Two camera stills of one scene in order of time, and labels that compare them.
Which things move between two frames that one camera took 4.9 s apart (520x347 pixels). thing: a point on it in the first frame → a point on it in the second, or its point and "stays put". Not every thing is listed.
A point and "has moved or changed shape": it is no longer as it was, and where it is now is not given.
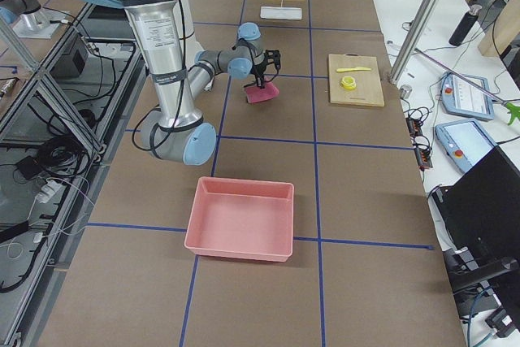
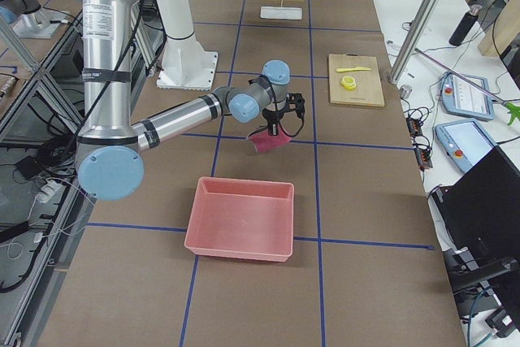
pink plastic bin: x=242 y=218 stays put
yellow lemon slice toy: x=348 y=83 stays put
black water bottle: x=467 y=21 stays put
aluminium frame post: x=424 y=20 stays put
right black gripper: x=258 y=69 → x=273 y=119
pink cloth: x=256 y=94 has moved or changed shape
